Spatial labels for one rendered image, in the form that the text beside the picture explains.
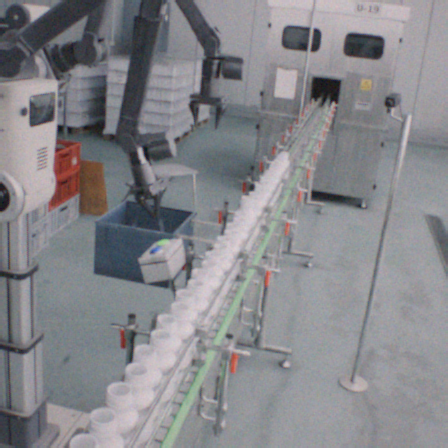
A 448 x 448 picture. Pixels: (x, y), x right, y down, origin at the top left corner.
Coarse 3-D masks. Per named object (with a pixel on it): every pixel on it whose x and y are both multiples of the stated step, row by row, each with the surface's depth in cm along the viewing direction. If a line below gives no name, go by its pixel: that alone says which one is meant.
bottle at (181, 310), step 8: (176, 304) 113; (184, 304) 113; (176, 312) 111; (184, 312) 111; (176, 320) 111; (184, 320) 111; (184, 328) 111; (192, 328) 113; (184, 336) 111; (184, 344) 112; (192, 344) 115; (184, 360) 113; (184, 368) 114
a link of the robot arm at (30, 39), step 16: (64, 0) 123; (80, 0) 122; (96, 0) 122; (48, 16) 124; (64, 16) 124; (80, 16) 124; (16, 32) 133; (32, 32) 127; (48, 32) 127; (0, 48) 127; (16, 48) 127; (32, 48) 129; (0, 64) 129; (16, 64) 129
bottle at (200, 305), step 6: (192, 282) 124; (198, 282) 125; (192, 288) 122; (198, 288) 122; (204, 288) 123; (198, 294) 122; (198, 300) 122; (204, 300) 124; (198, 306) 122; (204, 306) 123; (198, 312) 122; (204, 312) 123; (198, 318) 123
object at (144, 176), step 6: (150, 162) 153; (132, 168) 151; (138, 168) 150; (144, 168) 150; (150, 168) 152; (138, 174) 151; (144, 174) 151; (150, 174) 152; (138, 180) 151; (144, 180) 151; (150, 180) 152; (156, 180) 155; (162, 180) 158; (138, 186) 152; (144, 186) 150; (150, 186) 149; (132, 192) 150
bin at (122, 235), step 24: (120, 216) 242; (144, 216) 246; (168, 216) 243; (192, 216) 235; (96, 240) 220; (120, 240) 217; (144, 240) 215; (96, 264) 223; (120, 264) 220; (168, 288) 218
